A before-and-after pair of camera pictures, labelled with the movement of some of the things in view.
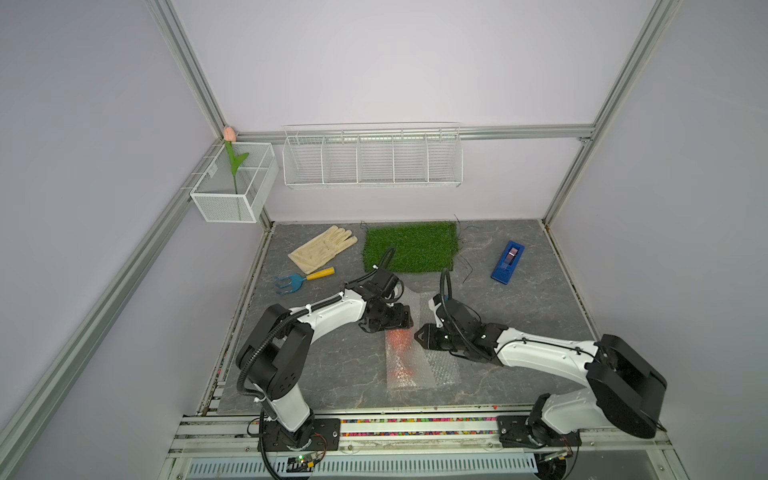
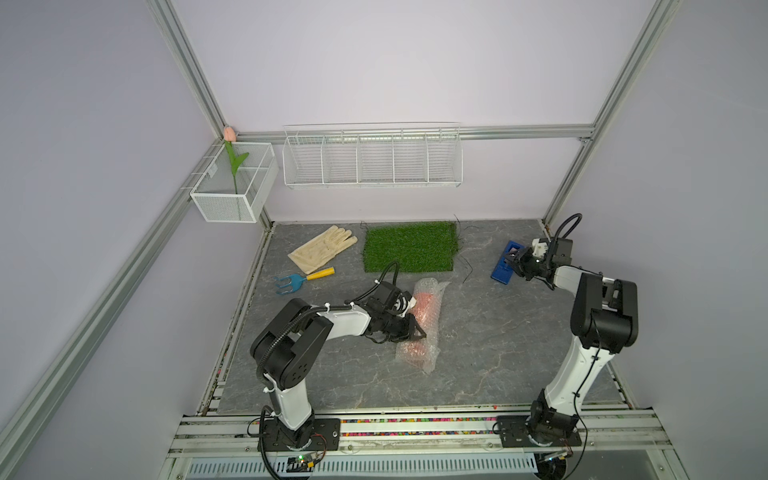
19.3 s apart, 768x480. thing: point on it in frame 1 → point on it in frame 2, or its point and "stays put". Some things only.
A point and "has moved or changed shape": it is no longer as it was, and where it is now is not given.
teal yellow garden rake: [297, 280] stays put
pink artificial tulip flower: [230, 136] stays put
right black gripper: [425, 334] → [518, 262]
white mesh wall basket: [224, 197] stays put
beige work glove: [314, 254] stays put
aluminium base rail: [227, 447] stays put
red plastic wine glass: [400, 342] → [414, 351]
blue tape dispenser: [508, 262] stays put
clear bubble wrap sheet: [413, 364] has moved or changed shape
